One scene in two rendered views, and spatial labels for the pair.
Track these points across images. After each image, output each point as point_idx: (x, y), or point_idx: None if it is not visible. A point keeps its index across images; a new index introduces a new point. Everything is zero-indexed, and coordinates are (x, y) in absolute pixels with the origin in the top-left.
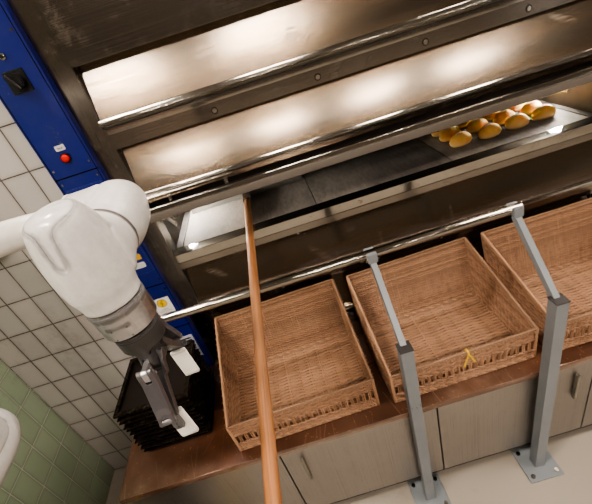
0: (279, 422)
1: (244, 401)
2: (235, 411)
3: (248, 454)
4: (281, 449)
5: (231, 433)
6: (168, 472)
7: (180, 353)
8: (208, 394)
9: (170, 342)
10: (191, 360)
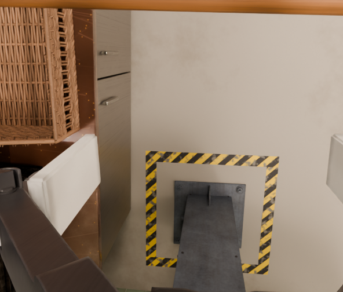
0: (61, 65)
1: (7, 117)
2: (24, 130)
3: (86, 119)
4: (91, 73)
5: (62, 136)
6: (81, 221)
7: (54, 199)
8: None
9: (83, 269)
10: (75, 155)
